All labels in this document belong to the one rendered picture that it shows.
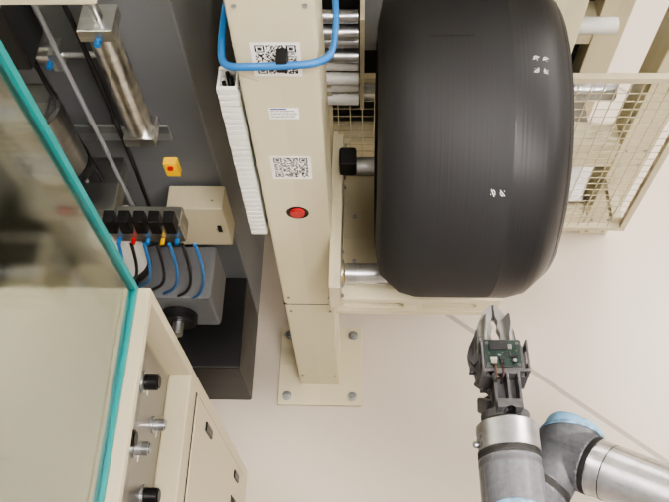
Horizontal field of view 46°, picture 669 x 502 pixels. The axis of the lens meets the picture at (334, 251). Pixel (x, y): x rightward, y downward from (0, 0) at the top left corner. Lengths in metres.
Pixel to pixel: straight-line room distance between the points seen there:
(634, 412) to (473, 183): 1.54
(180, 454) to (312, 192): 0.57
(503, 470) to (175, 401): 0.75
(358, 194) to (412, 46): 0.70
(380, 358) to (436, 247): 1.32
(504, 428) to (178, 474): 0.70
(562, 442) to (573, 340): 1.45
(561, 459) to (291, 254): 0.78
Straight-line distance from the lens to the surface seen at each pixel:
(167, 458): 1.62
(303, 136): 1.40
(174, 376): 1.67
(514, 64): 1.29
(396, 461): 2.50
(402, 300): 1.73
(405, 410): 2.55
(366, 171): 1.84
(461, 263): 1.35
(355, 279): 1.70
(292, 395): 2.55
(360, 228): 1.88
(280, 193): 1.55
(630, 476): 1.24
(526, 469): 1.15
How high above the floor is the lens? 2.43
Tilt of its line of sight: 61 degrees down
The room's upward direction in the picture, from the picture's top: 3 degrees counter-clockwise
